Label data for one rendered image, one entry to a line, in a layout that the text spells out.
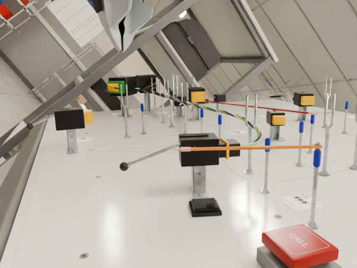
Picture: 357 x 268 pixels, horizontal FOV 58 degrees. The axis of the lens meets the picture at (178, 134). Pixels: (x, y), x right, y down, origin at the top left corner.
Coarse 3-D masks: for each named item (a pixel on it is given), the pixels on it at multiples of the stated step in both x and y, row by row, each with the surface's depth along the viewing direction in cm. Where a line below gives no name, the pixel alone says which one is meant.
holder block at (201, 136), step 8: (184, 136) 48; (192, 136) 49; (200, 136) 49; (208, 136) 49; (216, 136) 48; (184, 144) 46; (192, 144) 46; (200, 144) 46; (208, 144) 46; (216, 144) 47; (184, 152) 46; (192, 152) 47; (200, 152) 47; (208, 152) 47; (216, 152) 47; (184, 160) 47; (192, 160) 47; (200, 160) 47; (208, 160) 47; (216, 160) 47
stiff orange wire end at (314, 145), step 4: (312, 144) 37; (316, 144) 37; (176, 148) 37; (180, 148) 37; (184, 148) 37; (188, 148) 37; (192, 148) 37; (196, 148) 37; (200, 148) 37; (204, 148) 37; (208, 148) 37; (212, 148) 37; (216, 148) 37; (220, 148) 37; (224, 148) 37; (228, 148) 37; (232, 148) 37; (236, 148) 37; (240, 148) 37; (244, 148) 37; (248, 148) 37; (252, 148) 37; (256, 148) 37; (260, 148) 37; (264, 148) 37; (268, 148) 37; (272, 148) 37; (276, 148) 37; (280, 148) 37; (284, 148) 37; (288, 148) 37; (292, 148) 37; (296, 148) 37; (316, 148) 37
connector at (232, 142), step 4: (220, 140) 50; (228, 140) 50; (232, 140) 50; (220, 144) 48; (224, 144) 47; (232, 144) 48; (236, 144) 48; (220, 152) 48; (224, 152) 48; (232, 152) 48; (236, 152) 48; (220, 156) 48; (224, 156) 48; (232, 156) 48
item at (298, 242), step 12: (288, 228) 33; (300, 228) 33; (264, 240) 32; (276, 240) 30; (288, 240) 30; (300, 240) 30; (312, 240) 30; (324, 240) 30; (276, 252) 30; (288, 252) 29; (300, 252) 29; (312, 252) 29; (324, 252) 29; (336, 252) 29; (288, 264) 28; (300, 264) 28; (312, 264) 28
